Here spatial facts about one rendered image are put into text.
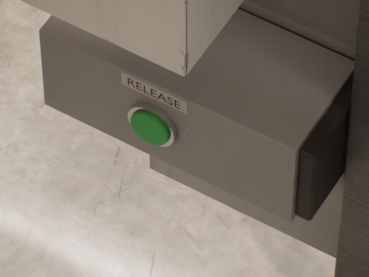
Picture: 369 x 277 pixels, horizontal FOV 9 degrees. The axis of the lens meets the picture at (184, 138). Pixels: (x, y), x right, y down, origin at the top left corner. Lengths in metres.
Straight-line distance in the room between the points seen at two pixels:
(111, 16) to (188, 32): 0.05
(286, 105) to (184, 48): 0.21
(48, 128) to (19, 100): 0.06
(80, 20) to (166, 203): 1.57
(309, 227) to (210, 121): 0.22
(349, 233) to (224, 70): 0.16
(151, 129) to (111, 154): 1.42
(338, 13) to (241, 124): 0.10
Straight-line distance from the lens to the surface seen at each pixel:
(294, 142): 1.45
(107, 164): 2.92
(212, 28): 1.30
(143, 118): 1.50
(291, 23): 1.51
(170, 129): 1.50
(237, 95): 1.47
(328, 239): 1.67
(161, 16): 1.27
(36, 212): 2.88
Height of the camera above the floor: 2.34
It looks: 53 degrees down
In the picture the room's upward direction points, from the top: straight up
